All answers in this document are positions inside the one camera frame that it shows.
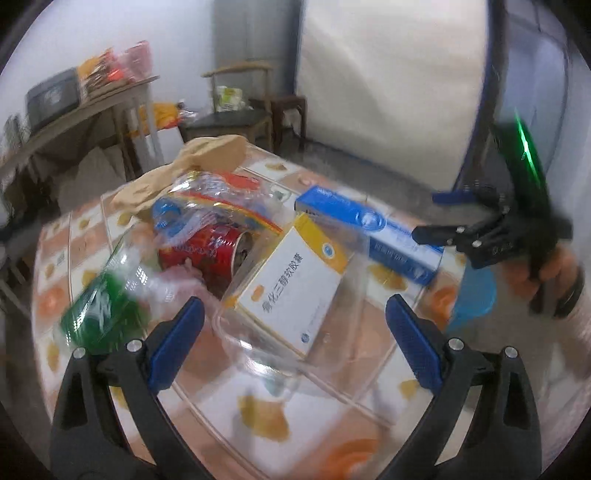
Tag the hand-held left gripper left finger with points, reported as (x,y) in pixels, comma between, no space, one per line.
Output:
(178,341)

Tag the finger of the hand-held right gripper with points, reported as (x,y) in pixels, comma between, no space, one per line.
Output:
(438,234)
(455,197)

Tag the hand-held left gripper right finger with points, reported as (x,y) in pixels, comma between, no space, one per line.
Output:
(413,341)

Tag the blue white toothpaste box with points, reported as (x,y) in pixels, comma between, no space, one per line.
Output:
(369,221)

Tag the blue mesh basket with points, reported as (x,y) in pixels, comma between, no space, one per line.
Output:
(475,295)

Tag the clear plastic container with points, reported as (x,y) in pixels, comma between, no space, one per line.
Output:
(258,350)

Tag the green plastic bottle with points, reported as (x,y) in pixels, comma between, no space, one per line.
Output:
(101,309)

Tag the red drink can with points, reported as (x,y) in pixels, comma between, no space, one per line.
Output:
(207,249)

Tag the yellow white medicine box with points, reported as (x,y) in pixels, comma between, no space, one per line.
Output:
(295,286)

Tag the clear plastic bottle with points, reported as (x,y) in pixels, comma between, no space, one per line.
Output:
(217,194)

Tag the beige cloth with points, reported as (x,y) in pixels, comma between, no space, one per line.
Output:
(207,152)

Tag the person's right forearm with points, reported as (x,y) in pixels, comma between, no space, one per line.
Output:
(571,357)

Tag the person's right hand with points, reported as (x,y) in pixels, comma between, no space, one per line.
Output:
(562,266)

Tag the pink plastic bag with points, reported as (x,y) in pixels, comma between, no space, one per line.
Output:
(180,277)

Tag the white mattress blue trim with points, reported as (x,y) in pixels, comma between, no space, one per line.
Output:
(392,69)

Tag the white sack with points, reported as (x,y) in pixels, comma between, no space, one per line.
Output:
(92,180)

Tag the yellow bag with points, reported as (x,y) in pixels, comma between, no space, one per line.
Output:
(166,115)

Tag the wooden chair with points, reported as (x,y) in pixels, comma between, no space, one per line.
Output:
(240,121)

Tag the metal table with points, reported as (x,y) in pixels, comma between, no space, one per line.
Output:
(92,113)

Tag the white green plastic bag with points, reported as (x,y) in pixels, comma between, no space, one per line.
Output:
(229,98)

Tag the black countertop oven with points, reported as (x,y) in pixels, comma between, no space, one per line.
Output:
(51,99)

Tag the pile of snack packets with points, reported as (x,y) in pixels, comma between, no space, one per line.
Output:
(111,69)

